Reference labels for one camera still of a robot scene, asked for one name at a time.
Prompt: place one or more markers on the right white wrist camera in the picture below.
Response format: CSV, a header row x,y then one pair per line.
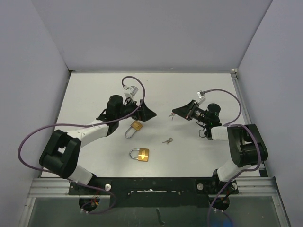
x,y
201,97

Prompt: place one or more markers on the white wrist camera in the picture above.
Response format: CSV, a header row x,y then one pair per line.
x,y
201,97
130,92

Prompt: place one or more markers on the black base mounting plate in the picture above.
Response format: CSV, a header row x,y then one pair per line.
x,y
155,192

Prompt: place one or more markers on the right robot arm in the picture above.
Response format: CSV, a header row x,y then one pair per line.
x,y
247,149

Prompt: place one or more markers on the aluminium right rail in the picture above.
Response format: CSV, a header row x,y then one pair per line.
x,y
246,116

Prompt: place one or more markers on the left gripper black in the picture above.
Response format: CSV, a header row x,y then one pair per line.
x,y
146,114

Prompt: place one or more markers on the brass padlock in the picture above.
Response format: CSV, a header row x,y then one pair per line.
x,y
133,129
143,154

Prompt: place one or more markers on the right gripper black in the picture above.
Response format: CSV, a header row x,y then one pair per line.
x,y
185,111

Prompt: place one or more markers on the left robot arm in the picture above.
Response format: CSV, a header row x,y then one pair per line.
x,y
60,156

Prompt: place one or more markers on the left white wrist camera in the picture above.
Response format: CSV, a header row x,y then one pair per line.
x,y
130,92

